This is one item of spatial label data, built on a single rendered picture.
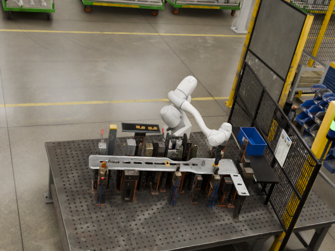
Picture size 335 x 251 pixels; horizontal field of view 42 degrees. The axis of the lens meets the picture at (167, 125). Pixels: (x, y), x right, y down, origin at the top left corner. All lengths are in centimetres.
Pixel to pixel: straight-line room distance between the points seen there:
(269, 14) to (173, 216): 358
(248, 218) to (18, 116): 356
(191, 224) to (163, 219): 24
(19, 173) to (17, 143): 59
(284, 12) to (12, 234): 431
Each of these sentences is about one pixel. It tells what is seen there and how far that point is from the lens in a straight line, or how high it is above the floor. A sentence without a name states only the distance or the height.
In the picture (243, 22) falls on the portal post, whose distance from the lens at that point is 1097.
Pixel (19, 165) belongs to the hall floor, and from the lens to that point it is 549.
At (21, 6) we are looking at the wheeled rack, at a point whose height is 31.
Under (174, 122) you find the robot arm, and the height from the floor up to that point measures 99.
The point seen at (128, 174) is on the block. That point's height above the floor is 103.
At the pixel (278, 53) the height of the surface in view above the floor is 132.
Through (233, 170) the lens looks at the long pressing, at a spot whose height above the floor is 100.
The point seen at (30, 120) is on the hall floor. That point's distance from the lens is 629.
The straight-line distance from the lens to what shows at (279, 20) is 633.
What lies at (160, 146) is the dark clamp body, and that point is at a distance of 411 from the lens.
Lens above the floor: 340
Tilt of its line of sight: 32 degrees down
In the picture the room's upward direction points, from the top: 11 degrees clockwise
